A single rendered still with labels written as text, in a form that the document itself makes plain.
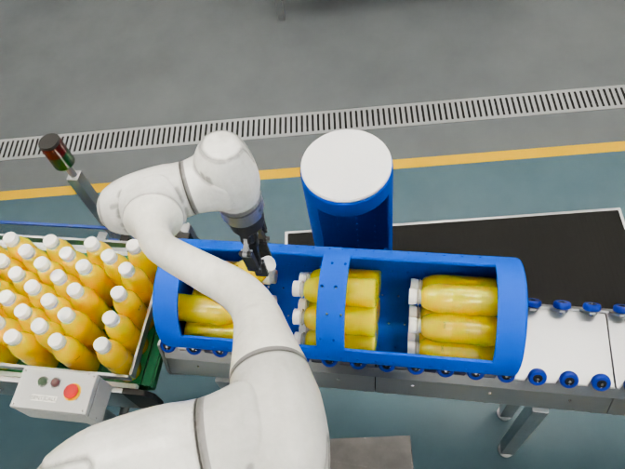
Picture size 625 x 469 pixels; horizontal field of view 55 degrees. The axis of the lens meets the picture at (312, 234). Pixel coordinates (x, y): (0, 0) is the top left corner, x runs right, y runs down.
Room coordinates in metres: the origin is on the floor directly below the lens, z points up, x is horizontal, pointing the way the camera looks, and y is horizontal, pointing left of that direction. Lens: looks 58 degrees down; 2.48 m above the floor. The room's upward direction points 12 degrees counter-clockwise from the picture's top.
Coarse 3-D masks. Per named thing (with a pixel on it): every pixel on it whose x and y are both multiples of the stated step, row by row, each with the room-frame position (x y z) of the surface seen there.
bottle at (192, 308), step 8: (184, 296) 0.73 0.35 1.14; (192, 296) 0.73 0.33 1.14; (200, 296) 0.73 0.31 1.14; (184, 304) 0.71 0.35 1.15; (192, 304) 0.70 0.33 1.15; (200, 304) 0.70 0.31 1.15; (208, 304) 0.69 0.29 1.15; (216, 304) 0.69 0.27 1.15; (184, 312) 0.69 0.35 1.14; (192, 312) 0.69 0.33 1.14; (200, 312) 0.68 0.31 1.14; (208, 312) 0.68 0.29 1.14; (216, 312) 0.67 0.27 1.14; (224, 312) 0.67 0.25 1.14; (184, 320) 0.68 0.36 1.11; (192, 320) 0.68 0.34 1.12; (200, 320) 0.67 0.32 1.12; (208, 320) 0.66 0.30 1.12; (216, 320) 0.66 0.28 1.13; (224, 320) 0.65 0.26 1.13; (232, 320) 0.65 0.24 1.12
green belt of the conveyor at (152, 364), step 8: (152, 328) 0.78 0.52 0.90; (152, 336) 0.76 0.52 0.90; (152, 344) 0.74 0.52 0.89; (144, 352) 0.72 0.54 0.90; (152, 352) 0.71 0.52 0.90; (144, 360) 0.69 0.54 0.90; (152, 360) 0.69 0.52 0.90; (160, 360) 0.69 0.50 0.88; (104, 368) 0.69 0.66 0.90; (144, 368) 0.67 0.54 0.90; (152, 368) 0.66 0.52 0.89; (160, 368) 0.67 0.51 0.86; (144, 376) 0.64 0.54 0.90; (152, 376) 0.64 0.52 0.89; (144, 384) 0.62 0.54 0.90; (152, 384) 0.62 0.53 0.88
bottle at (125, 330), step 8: (120, 320) 0.74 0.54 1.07; (128, 320) 0.75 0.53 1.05; (112, 328) 0.72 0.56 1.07; (120, 328) 0.72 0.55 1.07; (128, 328) 0.72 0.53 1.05; (136, 328) 0.74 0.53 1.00; (112, 336) 0.71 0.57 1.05; (120, 336) 0.71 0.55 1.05; (128, 336) 0.71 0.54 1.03; (136, 336) 0.72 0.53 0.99; (128, 344) 0.71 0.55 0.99; (136, 344) 0.71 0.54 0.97
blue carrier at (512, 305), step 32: (224, 256) 0.88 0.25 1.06; (288, 256) 0.82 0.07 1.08; (320, 256) 0.73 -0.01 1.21; (352, 256) 0.71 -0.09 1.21; (384, 256) 0.69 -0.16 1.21; (416, 256) 0.68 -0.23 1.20; (448, 256) 0.67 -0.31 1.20; (480, 256) 0.66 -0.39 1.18; (160, 288) 0.72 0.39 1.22; (192, 288) 0.83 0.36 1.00; (288, 288) 0.78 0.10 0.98; (320, 288) 0.63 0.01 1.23; (384, 288) 0.71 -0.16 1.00; (512, 288) 0.53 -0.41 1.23; (160, 320) 0.66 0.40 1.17; (288, 320) 0.69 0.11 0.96; (320, 320) 0.57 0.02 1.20; (384, 320) 0.64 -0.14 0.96; (512, 320) 0.47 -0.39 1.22; (320, 352) 0.53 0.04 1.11; (352, 352) 0.50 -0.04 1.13; (384, 352) 0.49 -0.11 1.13; (512, 352) 0.41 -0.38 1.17
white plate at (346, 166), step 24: (312, 144) 1.23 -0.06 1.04; (336, 144) 1.21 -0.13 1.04; (360, 144) 1.19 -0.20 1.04; (384, 144) 1.17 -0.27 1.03; (312, 168) 1.13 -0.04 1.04; (336, 168) 1.12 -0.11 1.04; (360, 168) 1.10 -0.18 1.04; (384, 168) 1.08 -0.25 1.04; (312, 192) 1.05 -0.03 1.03; (336, 192) 1.03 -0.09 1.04; (360, 192) 1.01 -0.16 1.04
